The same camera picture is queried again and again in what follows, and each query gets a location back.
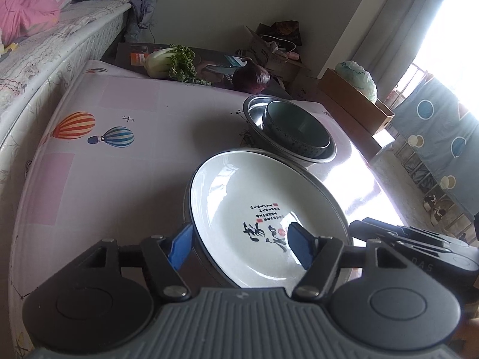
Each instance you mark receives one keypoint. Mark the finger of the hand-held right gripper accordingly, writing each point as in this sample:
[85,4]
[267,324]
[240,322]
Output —
[378,230]

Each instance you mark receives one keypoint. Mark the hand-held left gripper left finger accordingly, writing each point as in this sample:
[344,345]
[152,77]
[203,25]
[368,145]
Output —
[181,248]

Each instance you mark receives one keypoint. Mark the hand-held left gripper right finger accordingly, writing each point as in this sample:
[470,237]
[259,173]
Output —
[301,246]

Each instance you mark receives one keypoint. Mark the white ceramic plate black print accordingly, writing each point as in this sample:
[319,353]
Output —
[232,202]

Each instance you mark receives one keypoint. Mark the stainless steel bowl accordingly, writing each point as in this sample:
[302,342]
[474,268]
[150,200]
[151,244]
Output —
[262,140]
[254,114]

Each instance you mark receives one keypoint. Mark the teal ceramic bowl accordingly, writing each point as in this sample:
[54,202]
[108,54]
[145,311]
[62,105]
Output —
[295,127]

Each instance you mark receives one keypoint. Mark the white slipper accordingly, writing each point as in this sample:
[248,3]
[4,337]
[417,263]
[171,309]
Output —
[441,217]
[431,202]

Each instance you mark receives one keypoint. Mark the pink printed tablecloth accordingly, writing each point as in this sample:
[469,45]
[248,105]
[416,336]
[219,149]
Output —
[112,194]

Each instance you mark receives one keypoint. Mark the brown wooden cabinet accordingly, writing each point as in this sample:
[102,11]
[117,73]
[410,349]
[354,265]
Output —
[351,131]

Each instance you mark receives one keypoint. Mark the blue cloth with circles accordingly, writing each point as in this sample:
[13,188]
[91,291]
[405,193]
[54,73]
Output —
[430,138]

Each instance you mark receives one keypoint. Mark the brown open tray box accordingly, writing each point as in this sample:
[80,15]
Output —
[348,93]

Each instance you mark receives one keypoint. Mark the white green plastic bag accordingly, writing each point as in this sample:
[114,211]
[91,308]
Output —
[357,80]

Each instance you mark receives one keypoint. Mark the purple cabbage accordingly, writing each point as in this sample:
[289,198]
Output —
[250,76]

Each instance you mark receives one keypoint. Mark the cardboard box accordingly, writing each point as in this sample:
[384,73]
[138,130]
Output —
[277,65]

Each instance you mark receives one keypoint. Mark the napa cabbage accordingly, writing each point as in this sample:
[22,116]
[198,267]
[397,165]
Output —
[161,63]

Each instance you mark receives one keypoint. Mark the grey curtain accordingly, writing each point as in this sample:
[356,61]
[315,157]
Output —
[404,15]

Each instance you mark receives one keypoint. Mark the white mattress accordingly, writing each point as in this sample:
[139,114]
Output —
[56,45]

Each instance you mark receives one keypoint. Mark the grey clothes pile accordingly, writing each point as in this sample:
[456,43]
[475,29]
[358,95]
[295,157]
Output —
[127,0]

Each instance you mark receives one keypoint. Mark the pink and teal quilt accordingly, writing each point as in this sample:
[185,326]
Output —
[30,3]

